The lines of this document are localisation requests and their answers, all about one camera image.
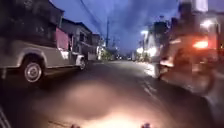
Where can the wet dark asphalt road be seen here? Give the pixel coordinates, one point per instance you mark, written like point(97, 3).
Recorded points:
point(110, 83)

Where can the utility pole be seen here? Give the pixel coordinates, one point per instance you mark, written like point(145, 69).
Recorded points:
point(107, 33)

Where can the white pickup truck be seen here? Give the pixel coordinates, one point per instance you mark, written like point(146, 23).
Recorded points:
point(50, 56)

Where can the vehicle with red tail light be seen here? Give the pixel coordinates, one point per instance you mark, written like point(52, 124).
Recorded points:
point(196, 55)

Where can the dark building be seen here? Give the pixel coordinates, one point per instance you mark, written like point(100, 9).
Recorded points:
point(26, 20)

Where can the building with red wall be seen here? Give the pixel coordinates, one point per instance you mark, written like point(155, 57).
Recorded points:
point(79, 35)

